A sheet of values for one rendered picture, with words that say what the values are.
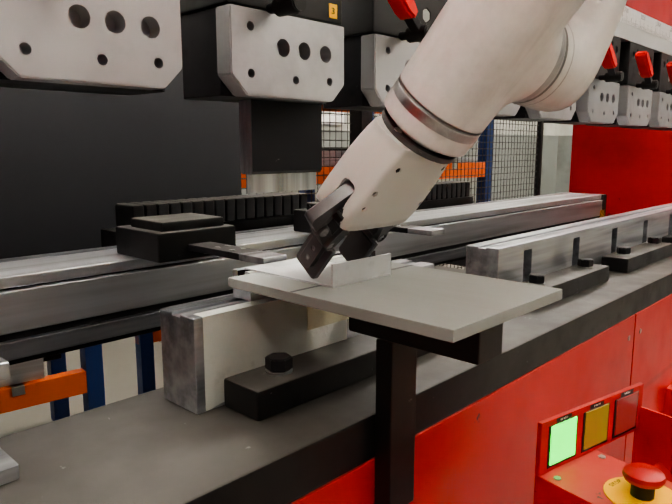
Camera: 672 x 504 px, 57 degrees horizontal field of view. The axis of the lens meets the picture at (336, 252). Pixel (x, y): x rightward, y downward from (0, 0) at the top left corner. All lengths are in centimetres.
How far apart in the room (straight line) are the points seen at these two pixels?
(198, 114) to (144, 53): 69
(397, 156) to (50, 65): 27
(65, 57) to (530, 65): 34
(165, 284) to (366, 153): 43
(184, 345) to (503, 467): 47
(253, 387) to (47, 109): 64
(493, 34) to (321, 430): 36
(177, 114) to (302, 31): 58
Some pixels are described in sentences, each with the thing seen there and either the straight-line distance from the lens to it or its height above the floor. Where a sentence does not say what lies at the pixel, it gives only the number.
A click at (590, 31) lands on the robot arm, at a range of 57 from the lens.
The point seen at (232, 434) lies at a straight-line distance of 58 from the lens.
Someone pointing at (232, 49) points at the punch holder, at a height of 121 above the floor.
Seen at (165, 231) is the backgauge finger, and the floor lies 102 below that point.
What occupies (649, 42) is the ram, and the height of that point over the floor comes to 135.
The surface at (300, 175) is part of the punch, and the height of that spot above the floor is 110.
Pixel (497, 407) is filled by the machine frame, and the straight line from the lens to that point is 83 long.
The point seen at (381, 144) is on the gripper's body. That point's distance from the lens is 52.
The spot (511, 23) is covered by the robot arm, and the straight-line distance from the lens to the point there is 48.
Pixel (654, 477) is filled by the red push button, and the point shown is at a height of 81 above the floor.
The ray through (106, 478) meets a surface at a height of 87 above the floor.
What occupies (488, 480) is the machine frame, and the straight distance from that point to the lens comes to 86.
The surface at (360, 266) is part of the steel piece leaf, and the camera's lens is 60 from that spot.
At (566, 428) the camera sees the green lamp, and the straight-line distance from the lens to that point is 75.
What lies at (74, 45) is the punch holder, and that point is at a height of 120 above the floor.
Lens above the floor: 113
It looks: 9 degrees down
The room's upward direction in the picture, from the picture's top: straight up
